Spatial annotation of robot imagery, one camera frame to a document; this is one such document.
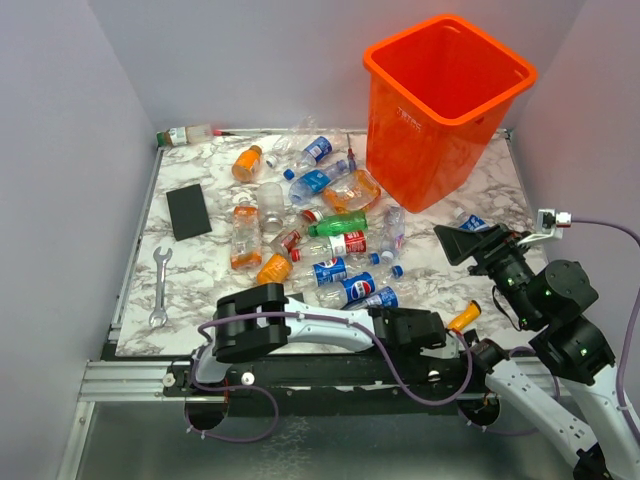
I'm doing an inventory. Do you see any blue pepsi bottle upper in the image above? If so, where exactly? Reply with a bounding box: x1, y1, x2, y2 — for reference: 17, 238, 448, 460
290, 257, 348, 287

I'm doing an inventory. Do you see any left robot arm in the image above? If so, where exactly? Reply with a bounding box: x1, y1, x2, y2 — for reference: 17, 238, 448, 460
184, 283, 460, 395

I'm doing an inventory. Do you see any yellow handle utility knife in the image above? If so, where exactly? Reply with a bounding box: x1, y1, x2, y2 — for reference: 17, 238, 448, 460
447, 300, 482, 332

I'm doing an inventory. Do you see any red screwdriver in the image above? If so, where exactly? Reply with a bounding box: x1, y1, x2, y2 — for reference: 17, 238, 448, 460
345, 133, 357, 172

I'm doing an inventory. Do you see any blue label water bottle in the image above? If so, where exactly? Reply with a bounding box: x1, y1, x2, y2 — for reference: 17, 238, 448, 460
288, 160, 350, 206

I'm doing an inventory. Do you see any blue label bottle top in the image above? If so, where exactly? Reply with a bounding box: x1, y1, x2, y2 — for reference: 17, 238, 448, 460
294, 136, 333, 170

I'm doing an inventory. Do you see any black foam pad upper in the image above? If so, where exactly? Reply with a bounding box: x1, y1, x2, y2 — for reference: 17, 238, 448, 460
166, 184, 212, 241

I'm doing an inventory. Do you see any red label bottle centre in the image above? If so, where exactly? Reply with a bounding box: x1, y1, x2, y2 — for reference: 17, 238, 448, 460
290, 230, 367, 263

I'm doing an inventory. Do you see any orange plastic bin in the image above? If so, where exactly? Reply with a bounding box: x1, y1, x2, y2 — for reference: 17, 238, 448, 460
363, 14, 537, 213

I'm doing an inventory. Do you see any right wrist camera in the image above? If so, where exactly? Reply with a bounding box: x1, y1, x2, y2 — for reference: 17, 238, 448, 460
518, 209, 572, 246

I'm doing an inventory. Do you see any blue pepsi bottle middle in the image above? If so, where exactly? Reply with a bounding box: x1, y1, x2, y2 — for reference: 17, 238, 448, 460
316, 272, 376, 309

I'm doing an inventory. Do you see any clear crushed bottle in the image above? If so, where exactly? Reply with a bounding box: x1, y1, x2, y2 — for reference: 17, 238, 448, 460
379, 205, 405, 263

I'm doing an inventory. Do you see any clear plastic cup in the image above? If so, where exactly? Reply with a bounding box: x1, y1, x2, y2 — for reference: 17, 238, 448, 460
256, 182, 285, 233

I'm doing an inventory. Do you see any blue pepsi bottle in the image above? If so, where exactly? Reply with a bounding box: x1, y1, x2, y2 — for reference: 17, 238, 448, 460
316, 272, 376, 309
290, 257, 348, 287

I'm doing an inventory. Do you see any tall orange label bottle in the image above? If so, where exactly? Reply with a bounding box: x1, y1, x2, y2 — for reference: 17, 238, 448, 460
230, 197, 262, 270

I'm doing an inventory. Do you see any orange bottle lower left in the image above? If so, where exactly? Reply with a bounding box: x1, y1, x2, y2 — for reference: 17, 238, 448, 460
256, 253, 293, 285

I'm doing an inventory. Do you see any green sprite bottle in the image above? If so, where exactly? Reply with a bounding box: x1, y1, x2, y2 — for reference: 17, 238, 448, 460
308, 210, 368, 237

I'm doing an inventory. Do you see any small orange juice bottle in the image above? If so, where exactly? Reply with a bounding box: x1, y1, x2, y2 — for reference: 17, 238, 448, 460
231, 145, 262, 183

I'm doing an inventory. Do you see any small red label bottle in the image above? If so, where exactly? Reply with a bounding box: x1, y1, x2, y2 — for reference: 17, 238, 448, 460
269, 229, 301, 257

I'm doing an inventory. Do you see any red pen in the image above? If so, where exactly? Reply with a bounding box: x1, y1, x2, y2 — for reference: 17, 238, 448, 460
212, 129, 236, 137

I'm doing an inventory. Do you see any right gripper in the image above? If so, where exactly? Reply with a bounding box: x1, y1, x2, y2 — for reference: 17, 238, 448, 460
435, 219, 541, 325

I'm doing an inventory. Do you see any silver wrench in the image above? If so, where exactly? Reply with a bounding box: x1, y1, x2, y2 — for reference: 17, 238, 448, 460
149, 247, 173, 328

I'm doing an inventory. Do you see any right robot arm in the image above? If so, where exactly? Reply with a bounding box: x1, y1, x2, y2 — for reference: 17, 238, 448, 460
434, 213, 639, 479

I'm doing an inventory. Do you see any brown coffee bottle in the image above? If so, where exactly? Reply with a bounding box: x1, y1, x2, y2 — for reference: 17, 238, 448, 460
156, 124, 215, 147

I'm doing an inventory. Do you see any large crushed orange bottle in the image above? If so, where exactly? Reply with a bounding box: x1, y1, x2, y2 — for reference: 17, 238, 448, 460
322, 169, 381, 213

